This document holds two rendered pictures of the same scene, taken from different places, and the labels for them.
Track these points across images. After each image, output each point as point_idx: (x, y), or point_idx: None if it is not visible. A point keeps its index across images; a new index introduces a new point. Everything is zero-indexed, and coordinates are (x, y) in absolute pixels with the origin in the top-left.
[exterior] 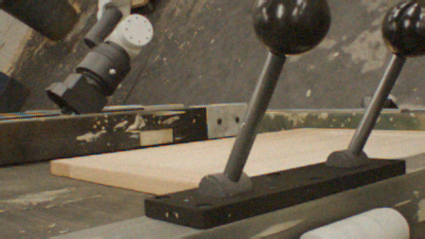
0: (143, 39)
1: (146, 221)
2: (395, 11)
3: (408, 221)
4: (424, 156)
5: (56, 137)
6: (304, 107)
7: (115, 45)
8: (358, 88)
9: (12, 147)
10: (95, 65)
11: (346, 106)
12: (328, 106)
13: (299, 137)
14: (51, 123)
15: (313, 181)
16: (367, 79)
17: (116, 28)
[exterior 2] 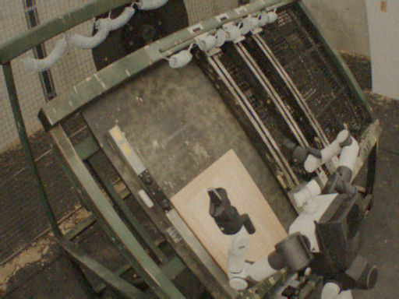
0: (307, 168)
1: (143, 169)
2: (166, 202)
3: (161, 215)
4: (183, 226)
5: (263, 146)
6: (397, 265)
7: (305, 158)
8: (395, 289)
9: (252, 134)
10: (294, 153)
11: (387, 284)
12: (391, 276)
13: (266, 229)
14: (264, 143)
15: (152, 192)
16: (398, 293)
17: (311, 157)
